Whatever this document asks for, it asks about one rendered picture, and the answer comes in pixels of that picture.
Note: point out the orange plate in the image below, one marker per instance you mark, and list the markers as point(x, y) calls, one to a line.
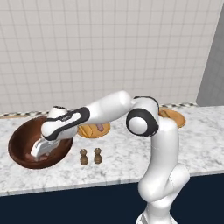
point(90, 132)
point(176, 116)

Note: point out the brown wooden bowl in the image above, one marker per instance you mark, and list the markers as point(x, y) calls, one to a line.
point(20, 143)

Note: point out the pink sausage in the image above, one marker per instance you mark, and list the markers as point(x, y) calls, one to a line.
point(100, 127)
point(30, 157)

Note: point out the tan bun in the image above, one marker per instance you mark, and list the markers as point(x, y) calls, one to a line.
point(87, 129)

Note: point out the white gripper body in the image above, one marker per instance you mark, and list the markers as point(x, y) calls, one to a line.
point(40, 148)

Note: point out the dark blue counter front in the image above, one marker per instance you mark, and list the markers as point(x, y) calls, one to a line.
point(70, 205)

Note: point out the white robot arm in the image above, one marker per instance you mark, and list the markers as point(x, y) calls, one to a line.
point(163, 151)

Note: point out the brown wooden shaker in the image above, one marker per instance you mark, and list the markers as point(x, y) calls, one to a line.
point(83, 157)
point(97, 156)

